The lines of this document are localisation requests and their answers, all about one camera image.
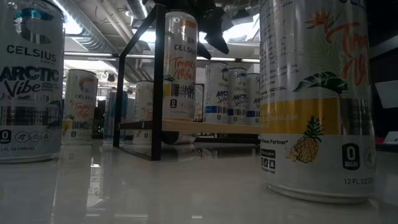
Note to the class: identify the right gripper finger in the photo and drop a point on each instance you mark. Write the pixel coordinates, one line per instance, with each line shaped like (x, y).
(203, 52)
(216, 31)

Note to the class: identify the wooden shelf with black frame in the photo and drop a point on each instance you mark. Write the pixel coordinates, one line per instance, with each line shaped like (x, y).
(157, 93)

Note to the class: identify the Celsius Arctic Vibe can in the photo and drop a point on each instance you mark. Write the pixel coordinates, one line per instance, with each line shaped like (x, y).
(253, 99)
(216, 93)
(237, 99)
(31, 93)

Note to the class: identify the black aluminium table frame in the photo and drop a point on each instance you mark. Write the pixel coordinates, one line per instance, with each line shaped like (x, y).
(224, 140)

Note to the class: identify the Red Bull can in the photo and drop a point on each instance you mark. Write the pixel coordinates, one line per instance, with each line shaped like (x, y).
(109, 115)

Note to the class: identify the silver ceiling duct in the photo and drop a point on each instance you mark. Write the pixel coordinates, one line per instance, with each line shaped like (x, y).
(93, 37)

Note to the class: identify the ceiling light bar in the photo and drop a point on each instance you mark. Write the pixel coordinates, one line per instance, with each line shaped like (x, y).
(90, 54)

